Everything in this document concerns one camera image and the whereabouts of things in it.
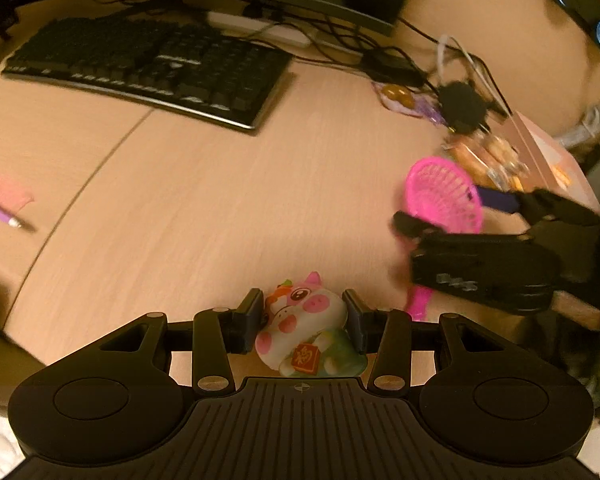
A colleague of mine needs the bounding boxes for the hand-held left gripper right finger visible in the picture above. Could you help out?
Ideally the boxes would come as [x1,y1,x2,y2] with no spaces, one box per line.
[342,288,503,392]

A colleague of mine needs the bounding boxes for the brown trinket in clear packet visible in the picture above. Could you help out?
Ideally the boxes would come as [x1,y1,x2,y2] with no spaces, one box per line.
[374,81,423,115]

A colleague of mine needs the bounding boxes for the black keyboard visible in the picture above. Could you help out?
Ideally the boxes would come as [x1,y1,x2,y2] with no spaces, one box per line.
[1,17,293,134]

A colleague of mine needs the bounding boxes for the black cable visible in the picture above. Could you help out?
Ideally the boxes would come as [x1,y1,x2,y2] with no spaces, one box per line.
[307,27,373,67]

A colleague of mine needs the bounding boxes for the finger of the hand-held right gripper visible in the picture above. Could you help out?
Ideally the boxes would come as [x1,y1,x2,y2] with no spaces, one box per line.
[480,187,600,226]
[392,211,433,237]

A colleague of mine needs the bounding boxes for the black wall power rail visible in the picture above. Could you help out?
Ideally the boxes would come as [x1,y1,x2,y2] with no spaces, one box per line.
[505,0,600,76]

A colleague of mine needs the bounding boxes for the pink paper note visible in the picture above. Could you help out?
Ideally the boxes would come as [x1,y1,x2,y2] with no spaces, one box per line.
[0,162,34,211]

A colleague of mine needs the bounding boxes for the black power adapter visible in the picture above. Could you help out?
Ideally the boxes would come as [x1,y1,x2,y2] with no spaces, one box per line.
[360,50,427,87]

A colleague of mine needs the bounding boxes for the white pink pig toy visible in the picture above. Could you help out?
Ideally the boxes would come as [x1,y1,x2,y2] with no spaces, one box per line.
[255,271,368,378]

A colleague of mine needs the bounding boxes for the thin white cable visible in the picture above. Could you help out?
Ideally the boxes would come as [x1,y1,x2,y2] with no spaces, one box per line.
[436,35,512,113]

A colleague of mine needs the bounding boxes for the thick white cable with plug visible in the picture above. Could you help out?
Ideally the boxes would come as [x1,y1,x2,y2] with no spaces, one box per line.
[555,22,600,150]

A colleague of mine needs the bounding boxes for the purple pen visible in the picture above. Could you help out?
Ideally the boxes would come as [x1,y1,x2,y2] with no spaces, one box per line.
[0,195,37,234]

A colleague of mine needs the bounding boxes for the pink cardboard box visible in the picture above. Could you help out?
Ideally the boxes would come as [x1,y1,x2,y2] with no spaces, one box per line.
[500,110,600,332]

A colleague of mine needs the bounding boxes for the golden toy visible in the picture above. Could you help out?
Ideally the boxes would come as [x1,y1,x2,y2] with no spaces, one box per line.
[446,140,487,182]
[484,136,526,188]

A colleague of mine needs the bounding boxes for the black plush toy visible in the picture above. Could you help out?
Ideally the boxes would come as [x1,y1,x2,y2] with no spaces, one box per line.
[439,81,489,132]

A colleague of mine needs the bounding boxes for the purple plastic toy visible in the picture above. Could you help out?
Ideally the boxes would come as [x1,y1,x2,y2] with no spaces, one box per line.
[419,99,449,127]

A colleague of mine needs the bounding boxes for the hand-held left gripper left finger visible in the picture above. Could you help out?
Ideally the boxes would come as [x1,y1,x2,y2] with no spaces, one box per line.
[100,288,266,393]

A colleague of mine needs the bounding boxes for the white power strip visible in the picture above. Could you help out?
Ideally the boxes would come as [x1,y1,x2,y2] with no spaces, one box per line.
[207,10,313,49]

